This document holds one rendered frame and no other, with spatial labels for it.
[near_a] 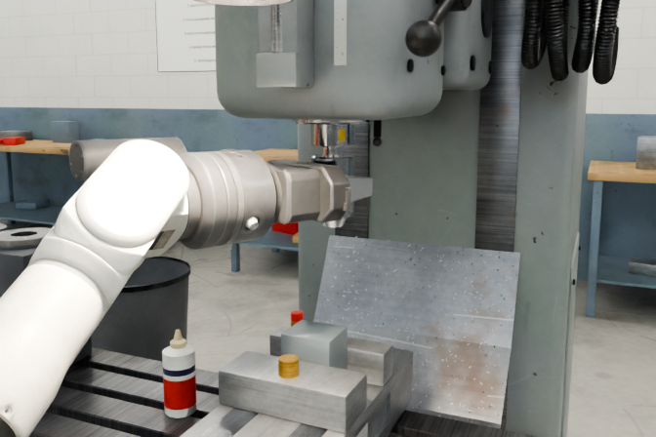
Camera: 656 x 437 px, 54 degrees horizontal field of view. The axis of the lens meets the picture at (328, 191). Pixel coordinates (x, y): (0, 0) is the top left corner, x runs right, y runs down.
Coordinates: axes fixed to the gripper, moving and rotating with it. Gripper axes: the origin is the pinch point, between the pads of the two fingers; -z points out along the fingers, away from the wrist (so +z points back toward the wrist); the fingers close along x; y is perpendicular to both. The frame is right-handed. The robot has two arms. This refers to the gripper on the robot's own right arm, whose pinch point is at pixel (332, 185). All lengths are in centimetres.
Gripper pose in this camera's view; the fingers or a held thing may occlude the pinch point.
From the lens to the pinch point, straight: 69.4
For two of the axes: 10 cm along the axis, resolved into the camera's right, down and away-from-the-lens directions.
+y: -0.1, 9.9, 1.4
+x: -6.7, -1.1, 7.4
